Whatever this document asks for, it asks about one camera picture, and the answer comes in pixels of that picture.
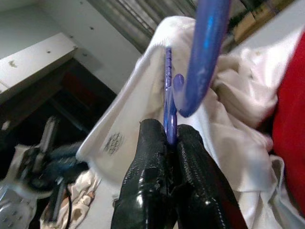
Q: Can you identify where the cream shirt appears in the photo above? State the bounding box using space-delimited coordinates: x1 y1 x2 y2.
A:
40 170 103 229

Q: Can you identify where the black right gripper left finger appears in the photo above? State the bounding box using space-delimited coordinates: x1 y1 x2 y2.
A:
112 118 178 229

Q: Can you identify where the white polo shirt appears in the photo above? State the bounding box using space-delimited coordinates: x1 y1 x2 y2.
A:
76 15 274 194

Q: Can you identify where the blue plastic hanger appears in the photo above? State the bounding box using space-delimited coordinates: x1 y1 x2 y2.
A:
163 0 232 146

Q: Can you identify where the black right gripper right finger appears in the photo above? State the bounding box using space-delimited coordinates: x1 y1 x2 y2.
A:
171 125 248 229

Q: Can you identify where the red shirt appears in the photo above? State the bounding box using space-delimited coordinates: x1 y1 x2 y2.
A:
271 30 305 206

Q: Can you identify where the cream buttoned jacket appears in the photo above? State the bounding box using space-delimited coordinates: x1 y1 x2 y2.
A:
211 25 302 134

